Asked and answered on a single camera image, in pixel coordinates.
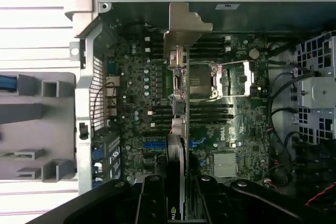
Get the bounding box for silver chipset heat sink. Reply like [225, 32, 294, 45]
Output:
[213, 152, 237, 178]

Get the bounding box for blue expansion slot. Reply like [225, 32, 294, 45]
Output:
[142, 142, 211, 149]

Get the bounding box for green motherboard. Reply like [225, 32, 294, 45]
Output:
[103, 19, 271, 183]

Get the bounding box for open dark PC case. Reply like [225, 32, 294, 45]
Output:
[64, 0, 336, 224]

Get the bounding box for CPU socket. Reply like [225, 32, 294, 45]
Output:
[188, 62, 219, 99]

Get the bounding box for metal socket cover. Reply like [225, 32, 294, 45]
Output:
[217, 59, 257, 97]

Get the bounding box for tall perforated metal disk bay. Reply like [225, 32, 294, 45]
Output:
[295, 30, 336, 141]

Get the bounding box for grey parts rack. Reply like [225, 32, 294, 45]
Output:
[0, 71, 77, 183]

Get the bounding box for hard disk with blue label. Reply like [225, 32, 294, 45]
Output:
[0, 73, 19, 93]

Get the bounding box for red wire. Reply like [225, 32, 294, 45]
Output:
[303, 181, 336, 207]

